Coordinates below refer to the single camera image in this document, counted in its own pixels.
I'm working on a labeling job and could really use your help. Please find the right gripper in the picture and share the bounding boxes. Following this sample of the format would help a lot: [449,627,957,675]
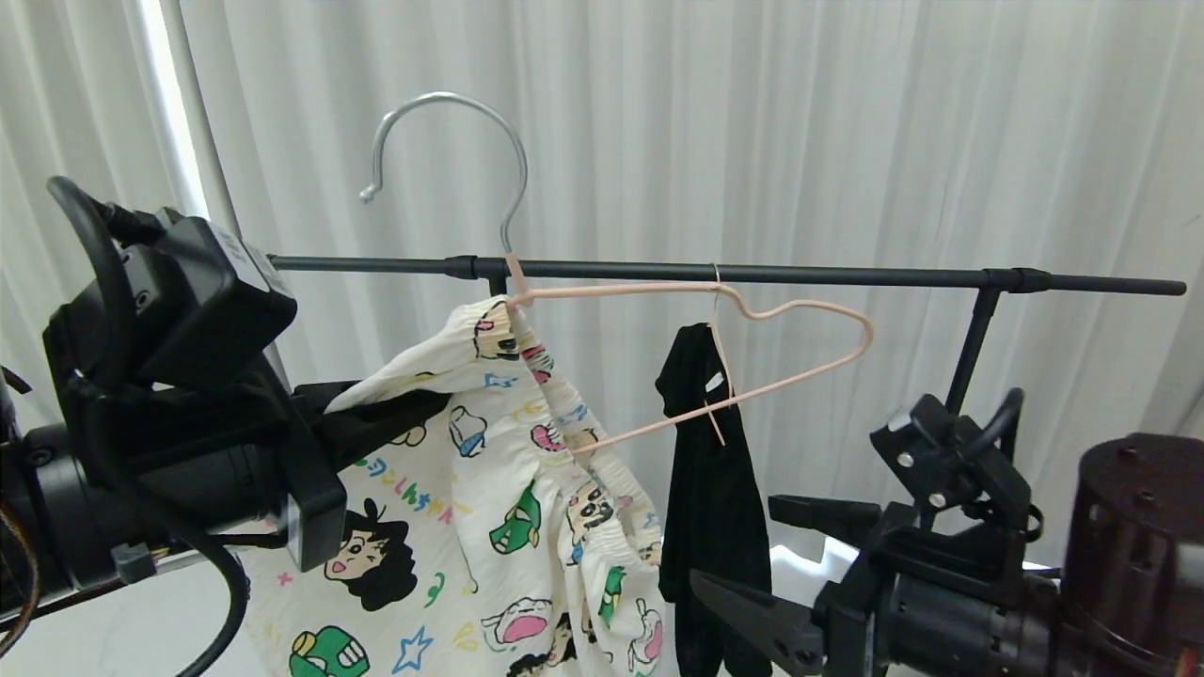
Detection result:
[689,495,1066,677]

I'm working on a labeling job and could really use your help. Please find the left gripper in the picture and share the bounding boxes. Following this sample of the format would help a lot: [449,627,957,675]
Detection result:
[26,380,453,605]

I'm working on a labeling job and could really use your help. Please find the black T-shirt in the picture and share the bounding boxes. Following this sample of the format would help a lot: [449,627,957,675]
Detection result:
[655,323,775,677]

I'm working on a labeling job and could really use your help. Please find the cream printed garment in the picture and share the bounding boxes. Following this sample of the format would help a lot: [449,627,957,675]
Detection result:
[239,295,680,677]

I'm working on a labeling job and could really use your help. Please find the pink clothes hanger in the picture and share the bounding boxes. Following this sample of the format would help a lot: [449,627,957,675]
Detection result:
[705,264,741,449]
[358,90,877,458]

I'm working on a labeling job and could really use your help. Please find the black clothes rack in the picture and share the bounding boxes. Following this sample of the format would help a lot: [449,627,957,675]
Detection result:
[267,253,1188,417]

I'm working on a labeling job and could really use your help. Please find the white curtain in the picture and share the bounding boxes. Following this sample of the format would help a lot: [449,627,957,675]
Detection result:
[0,0,1204,575]

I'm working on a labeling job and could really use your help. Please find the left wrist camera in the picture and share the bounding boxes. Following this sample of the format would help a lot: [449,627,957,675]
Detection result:
[41,209,317,473]

